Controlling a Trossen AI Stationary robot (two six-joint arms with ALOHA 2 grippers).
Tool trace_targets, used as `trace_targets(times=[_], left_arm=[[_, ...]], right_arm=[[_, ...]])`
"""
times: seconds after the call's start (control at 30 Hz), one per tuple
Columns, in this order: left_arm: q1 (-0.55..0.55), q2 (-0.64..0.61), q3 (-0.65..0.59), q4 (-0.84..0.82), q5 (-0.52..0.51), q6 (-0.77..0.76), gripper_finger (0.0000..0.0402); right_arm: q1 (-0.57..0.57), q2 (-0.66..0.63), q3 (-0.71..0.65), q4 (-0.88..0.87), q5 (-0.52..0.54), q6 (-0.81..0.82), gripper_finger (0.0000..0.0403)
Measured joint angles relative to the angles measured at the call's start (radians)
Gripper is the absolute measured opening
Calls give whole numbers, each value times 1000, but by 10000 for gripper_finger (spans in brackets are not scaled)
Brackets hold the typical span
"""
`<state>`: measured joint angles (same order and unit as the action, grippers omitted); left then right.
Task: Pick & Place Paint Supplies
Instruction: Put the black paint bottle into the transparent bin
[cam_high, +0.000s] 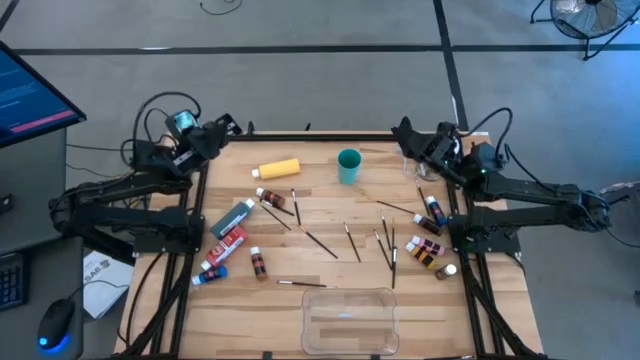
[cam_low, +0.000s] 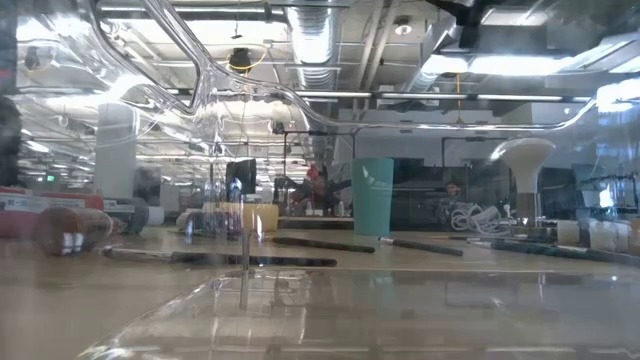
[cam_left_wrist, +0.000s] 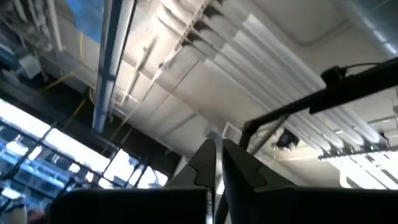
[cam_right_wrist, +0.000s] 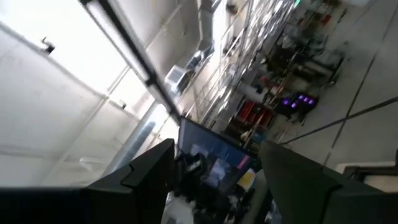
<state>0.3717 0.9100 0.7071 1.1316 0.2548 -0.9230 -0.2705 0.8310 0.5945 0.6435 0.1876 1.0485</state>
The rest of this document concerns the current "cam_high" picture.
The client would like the teal plastic cup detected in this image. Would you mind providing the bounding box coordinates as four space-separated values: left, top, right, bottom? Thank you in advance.
336 147 363 186

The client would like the blue-screen computer monitor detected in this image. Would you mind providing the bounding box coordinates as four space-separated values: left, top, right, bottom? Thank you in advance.
0 40 87 150

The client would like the small yellow paint bottle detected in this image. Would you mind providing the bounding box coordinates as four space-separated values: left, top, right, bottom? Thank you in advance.
404 241 437 270

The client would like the reddish brown paint bottle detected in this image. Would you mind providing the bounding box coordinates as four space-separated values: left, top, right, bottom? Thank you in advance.
255 187 287 209

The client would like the black paintbrush orange ferrule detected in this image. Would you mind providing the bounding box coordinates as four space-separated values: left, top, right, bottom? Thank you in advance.
297 224 340 260

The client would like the grey floor device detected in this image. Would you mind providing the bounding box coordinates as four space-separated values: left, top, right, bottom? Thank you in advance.
598 180 640 207

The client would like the black keyboard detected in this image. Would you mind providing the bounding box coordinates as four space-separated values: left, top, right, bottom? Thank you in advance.
0 252 27 311

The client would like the large yellow paint bottle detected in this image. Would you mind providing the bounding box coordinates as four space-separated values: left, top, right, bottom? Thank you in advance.
251 158 302 181

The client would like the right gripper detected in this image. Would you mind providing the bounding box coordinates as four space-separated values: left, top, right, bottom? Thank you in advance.
391 116 466 184

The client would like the dark brown paint bottle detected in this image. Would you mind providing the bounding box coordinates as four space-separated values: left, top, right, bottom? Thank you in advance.
412 213 443 237

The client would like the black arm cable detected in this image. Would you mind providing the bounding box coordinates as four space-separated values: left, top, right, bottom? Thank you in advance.
130 91 202 156

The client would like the black floor fan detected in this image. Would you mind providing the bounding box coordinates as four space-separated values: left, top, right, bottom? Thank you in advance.
529 0 640 62

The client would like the orange paint bottle black label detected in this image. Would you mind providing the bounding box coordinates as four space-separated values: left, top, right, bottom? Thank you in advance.
249 246 269 282

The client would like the clear jar white lid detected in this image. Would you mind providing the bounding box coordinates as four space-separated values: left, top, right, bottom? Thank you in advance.
459 107 515 161

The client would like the grey computer desk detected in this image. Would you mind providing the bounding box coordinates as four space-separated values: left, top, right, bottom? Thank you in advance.
0 128 85 360

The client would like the white paper booklet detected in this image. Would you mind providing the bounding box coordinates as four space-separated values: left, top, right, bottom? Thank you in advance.
82 249 135 320

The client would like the large dark teal paint bottle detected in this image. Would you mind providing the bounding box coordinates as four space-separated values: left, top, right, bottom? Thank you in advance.
209 198 256 240

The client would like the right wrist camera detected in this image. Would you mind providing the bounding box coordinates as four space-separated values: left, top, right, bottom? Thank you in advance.
436 121 464 151

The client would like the thin black desk cable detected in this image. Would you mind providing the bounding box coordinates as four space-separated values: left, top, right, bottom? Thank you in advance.
66 143 136 152

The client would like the clear plastic bin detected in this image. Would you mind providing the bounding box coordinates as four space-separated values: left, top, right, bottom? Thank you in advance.
300 286 401 357

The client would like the small blue paint bottle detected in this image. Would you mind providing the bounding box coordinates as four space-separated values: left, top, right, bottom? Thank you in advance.
425 195 449 227
191 265 228 287

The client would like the black computer mouse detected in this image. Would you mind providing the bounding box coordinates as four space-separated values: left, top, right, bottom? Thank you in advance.
37 298 76 351

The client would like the black aluminium table frame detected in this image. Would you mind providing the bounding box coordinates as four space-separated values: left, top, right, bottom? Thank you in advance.
114 119 549 360

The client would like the black paintbrush silver ferrule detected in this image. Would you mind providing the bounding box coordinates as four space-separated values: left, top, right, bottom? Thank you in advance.
276 279 329 289

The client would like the black floor cable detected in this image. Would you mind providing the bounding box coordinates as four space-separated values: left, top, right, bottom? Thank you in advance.
199 0 245 17

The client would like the large red paint bottle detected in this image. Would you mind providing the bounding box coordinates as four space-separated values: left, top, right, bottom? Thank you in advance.
200 225 249 272

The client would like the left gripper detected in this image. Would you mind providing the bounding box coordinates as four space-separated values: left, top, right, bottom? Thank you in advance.
185 113 244 160

